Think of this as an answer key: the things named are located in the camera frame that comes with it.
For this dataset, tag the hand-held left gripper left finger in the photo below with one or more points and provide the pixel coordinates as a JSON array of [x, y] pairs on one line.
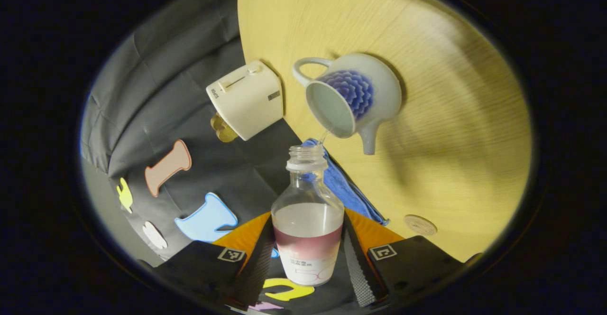
[[258, 267]]

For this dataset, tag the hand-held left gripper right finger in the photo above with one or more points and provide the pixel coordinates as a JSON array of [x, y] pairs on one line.
[[355, 267]]

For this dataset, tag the clear plastic water bottle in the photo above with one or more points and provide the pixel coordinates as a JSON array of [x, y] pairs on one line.
[[308, 239]]

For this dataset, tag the round beige coaster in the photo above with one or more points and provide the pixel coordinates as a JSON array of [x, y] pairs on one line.
[[420, 225]]

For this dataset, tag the white blue-flower teacup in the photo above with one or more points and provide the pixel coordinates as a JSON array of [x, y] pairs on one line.
[[379, 92]]

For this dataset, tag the blue towel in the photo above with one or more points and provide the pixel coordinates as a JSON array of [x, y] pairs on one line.
[[344, 187]]

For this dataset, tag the brown toast slices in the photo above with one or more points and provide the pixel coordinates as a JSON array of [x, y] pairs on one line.
[[223, 130]]

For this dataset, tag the white toaster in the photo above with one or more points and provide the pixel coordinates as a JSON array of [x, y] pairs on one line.
[[246, 101]]

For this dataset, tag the black backdrop cloth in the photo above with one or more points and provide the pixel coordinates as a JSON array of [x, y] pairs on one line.
[[189, 68]]

